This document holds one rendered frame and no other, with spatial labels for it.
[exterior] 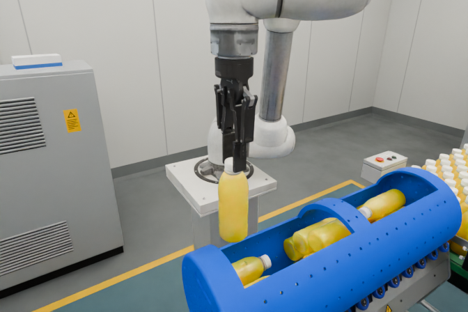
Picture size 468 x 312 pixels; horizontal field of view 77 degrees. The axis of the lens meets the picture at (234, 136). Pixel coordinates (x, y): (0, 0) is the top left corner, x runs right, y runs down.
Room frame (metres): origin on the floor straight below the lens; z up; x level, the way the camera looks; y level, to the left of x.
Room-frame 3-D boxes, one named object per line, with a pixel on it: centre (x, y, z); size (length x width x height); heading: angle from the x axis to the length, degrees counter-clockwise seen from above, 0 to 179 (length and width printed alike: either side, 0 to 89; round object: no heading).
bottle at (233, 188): (0.58, 0.00, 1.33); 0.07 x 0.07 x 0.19
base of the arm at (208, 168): (1.25, 0.06, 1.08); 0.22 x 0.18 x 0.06; 129
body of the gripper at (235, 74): (0.58, 0.00, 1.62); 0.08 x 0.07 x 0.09; 31
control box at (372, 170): (1.28, -0.74, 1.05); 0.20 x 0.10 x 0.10; 120
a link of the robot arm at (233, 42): (0.58, 0.00, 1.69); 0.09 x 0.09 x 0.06
